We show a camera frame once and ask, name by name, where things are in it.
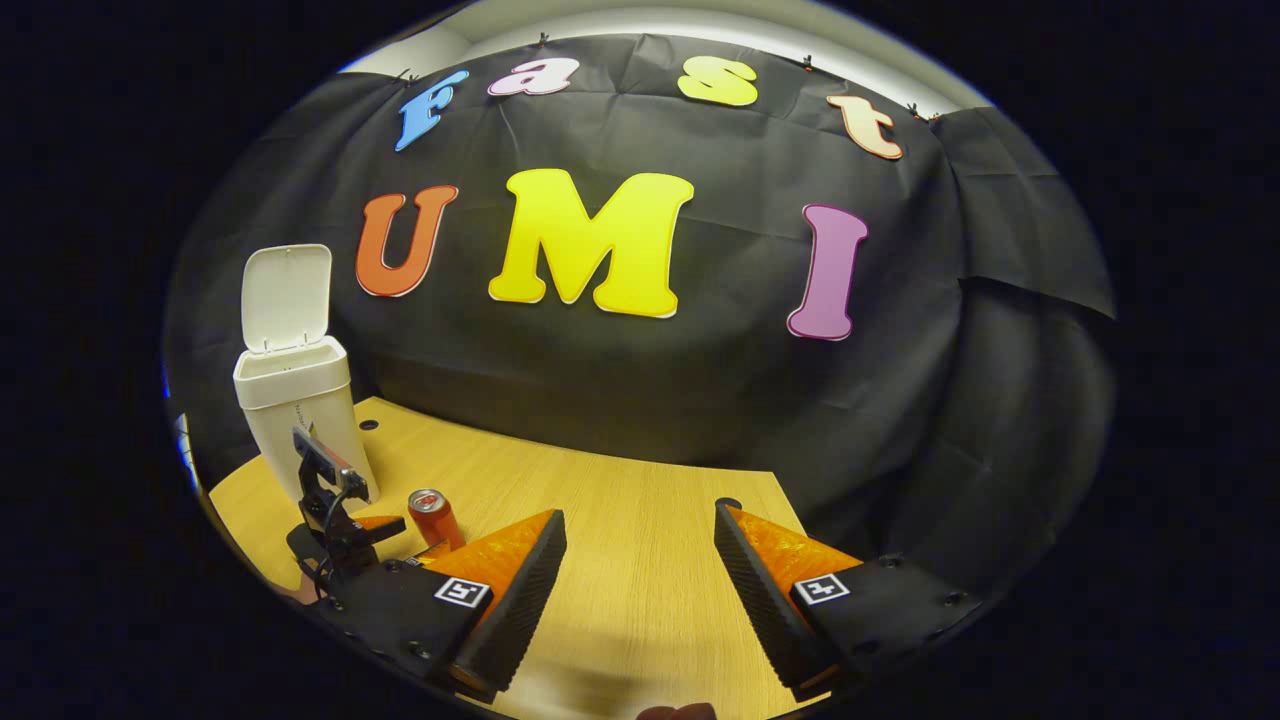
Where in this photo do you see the wooden desktop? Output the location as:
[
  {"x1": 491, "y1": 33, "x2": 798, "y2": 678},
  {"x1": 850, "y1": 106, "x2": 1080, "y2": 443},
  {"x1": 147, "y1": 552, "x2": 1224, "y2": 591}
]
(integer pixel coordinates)
[{"x1": 208, "y1": 396, "x2": 836, "y2": 720}]

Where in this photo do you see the black backdrop cloth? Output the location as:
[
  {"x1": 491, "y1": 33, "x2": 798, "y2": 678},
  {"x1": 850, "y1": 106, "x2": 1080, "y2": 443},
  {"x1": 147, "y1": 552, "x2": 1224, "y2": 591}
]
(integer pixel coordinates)
[{"x1": 165, "y1": 33, "x2": 1119, "y2": 601}]

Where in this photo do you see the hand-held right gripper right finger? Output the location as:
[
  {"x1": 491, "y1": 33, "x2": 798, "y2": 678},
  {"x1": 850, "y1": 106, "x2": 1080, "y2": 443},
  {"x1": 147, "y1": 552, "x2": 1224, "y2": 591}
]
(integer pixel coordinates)
[{"x1": 713, "y1": 498, "x2": 1001, "y2": 704}]

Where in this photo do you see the red pop can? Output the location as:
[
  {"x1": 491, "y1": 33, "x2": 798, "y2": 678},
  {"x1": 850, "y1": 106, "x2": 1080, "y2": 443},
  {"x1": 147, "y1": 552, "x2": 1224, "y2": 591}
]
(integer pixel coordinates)
[{"x1": 407, "y1": 487, "x2": 467, "y2": 554}]

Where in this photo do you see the white desktop garbage bin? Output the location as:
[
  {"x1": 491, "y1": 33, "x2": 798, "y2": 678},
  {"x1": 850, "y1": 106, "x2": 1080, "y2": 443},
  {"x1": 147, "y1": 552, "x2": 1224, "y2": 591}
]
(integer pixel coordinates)
[{"x1": 232, "y1": 243, "x2": 380, "y2": 513}]

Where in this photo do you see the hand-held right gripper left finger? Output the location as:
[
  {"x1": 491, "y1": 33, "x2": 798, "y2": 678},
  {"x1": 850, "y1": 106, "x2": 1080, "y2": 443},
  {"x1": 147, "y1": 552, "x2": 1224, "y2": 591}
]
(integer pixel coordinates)
[{"x1": 320, "y1": 508, "x2": 568, "y2": 706}]

